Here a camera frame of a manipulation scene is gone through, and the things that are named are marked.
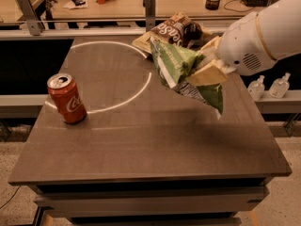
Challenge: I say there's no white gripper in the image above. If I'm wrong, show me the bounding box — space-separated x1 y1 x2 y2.
186 12 277 86

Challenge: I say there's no green jalapeno chip bag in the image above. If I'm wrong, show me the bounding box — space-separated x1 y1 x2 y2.
150 38 224 118

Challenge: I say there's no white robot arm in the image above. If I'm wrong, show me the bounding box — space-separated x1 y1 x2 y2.
186 0 301 86

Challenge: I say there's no brown and yellow chip bag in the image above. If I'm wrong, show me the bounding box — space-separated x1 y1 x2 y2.
133 12 212 54

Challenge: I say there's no clear sanitizer bottle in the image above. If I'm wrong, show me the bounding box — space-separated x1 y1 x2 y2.
247 75 265 101
268 73 291 99

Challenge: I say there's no black mesh cup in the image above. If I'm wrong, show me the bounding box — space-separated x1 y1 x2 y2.
205 0 221 10

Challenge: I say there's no red Coca-Cola can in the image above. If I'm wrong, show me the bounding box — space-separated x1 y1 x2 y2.
47 73 87 124

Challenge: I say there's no black cable on desk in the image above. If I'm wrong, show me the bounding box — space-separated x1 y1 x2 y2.
223 0 256 13

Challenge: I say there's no grey metal bracket middle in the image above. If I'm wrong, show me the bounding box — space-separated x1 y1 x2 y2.
143 0 156 31

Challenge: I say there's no grey metal bracket left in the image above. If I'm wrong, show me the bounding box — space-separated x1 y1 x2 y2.
16 0 44 36

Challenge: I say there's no black floor cable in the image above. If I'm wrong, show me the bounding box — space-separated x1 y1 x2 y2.
0 186 22 210

